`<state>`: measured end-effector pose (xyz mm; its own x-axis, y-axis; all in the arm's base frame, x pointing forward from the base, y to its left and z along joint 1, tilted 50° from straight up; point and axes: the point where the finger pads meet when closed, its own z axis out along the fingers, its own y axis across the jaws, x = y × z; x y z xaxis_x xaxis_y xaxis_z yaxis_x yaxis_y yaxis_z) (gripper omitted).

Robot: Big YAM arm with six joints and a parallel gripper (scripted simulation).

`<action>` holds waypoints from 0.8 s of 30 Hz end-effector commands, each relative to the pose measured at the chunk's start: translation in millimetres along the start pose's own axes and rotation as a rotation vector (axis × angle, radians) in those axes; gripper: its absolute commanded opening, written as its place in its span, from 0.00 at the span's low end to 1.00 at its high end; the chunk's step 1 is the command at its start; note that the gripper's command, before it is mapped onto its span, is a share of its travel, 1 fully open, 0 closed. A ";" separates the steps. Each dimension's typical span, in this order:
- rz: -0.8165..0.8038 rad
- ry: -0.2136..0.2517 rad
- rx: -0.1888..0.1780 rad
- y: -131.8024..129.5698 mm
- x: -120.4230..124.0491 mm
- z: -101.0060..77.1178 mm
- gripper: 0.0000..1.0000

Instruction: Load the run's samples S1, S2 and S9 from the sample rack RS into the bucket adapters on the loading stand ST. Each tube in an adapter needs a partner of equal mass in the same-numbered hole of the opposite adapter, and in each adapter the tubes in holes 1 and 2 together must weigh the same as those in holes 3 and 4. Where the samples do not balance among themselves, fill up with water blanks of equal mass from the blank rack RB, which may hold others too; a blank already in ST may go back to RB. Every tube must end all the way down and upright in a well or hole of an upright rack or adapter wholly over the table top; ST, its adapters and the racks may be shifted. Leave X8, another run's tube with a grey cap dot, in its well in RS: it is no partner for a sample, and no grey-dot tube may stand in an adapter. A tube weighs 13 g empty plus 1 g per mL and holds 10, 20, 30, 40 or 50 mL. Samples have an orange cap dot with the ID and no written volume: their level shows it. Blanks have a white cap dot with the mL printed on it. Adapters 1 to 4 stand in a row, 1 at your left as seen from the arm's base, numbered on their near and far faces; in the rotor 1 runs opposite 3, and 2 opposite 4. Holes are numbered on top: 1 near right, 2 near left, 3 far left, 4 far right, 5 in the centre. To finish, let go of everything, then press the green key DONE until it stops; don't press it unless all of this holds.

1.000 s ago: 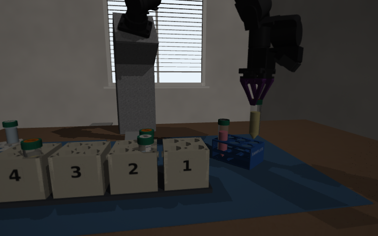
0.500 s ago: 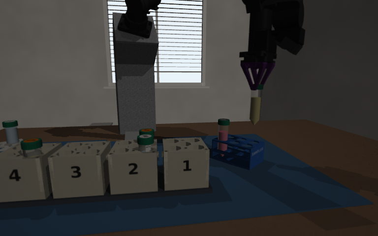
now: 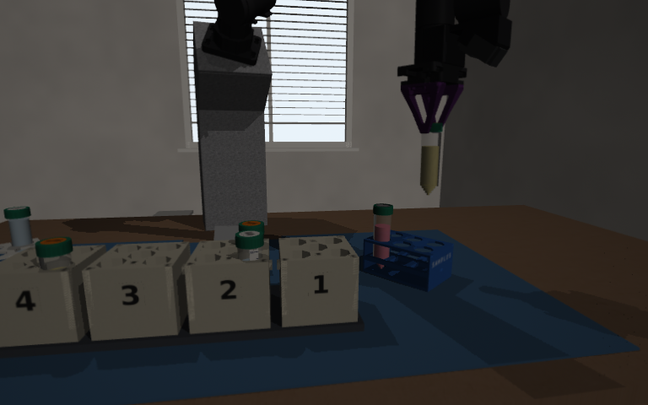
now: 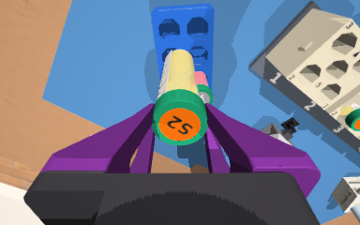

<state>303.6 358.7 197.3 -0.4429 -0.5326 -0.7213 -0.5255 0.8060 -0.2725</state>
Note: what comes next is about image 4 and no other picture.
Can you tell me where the white box with done label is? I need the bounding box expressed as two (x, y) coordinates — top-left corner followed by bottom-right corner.
(260, 117), (299, 146)

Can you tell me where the blue tube rack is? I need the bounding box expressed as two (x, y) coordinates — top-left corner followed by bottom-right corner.
(151, 4), (215, 90)

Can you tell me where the blue bench mat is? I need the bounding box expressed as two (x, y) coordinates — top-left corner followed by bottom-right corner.
(42, 0), (360, 225)

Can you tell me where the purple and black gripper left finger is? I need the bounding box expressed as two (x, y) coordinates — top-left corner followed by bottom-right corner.
(40, 103), (155, 173)

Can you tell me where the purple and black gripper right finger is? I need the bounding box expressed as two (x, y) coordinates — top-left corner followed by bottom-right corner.
(204, 103), (321, 198)

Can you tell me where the test tube with pink liquid and green cap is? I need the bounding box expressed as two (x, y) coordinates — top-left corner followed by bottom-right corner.
(196, 71), (213, 104)

